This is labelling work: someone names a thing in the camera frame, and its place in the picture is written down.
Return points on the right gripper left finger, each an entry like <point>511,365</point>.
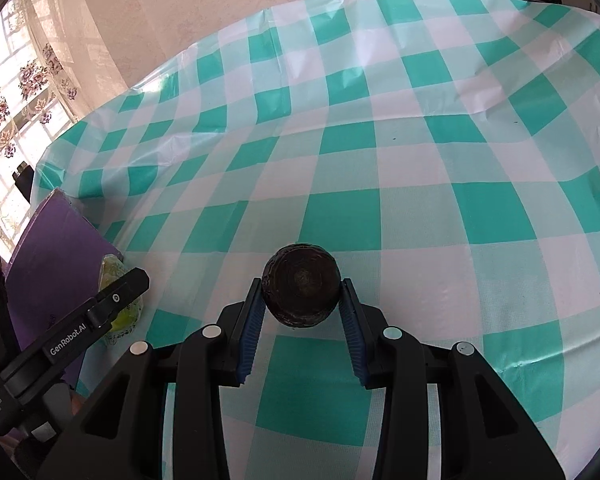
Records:
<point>118,432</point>

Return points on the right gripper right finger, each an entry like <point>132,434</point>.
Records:
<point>485,432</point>

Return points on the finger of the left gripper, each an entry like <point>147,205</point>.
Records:
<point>100,309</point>

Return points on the dark wrinkled passion fruit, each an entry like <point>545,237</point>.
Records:
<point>301,285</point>

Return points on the purple cardboard box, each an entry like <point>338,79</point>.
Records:
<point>54,268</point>

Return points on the black thermos bottle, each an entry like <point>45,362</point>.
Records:
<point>23,178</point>

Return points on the floral lace curtain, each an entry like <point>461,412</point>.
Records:
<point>31,116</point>

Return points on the teal checkered tablecloth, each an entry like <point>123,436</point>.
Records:
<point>445,152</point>

